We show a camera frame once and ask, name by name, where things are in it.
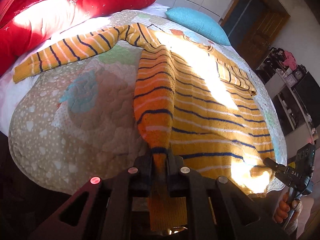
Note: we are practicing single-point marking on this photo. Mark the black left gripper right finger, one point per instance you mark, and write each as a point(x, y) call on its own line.
point(183, 181)

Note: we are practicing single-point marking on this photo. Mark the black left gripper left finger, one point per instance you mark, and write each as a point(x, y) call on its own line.
point(134, 181)

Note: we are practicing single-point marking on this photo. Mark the yellow striped knit sweater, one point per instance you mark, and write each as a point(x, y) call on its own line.
point(195, 104)

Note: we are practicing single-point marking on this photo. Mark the person's right hand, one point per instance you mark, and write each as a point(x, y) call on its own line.
point(282, 211)

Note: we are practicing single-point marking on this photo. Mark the white bookshelf unit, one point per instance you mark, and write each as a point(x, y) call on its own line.
point(295, 95)

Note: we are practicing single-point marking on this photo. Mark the patchwork quilted bedspread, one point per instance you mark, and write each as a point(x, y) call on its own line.
point(80, 119)

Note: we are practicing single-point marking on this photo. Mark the teal knit cushion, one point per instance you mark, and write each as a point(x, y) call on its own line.
point(199, 23)

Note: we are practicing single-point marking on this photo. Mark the wooden door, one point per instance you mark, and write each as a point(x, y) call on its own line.
point(252, 26)

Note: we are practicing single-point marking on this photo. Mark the red floral pillow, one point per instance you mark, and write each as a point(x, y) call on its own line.
point(28, 23)

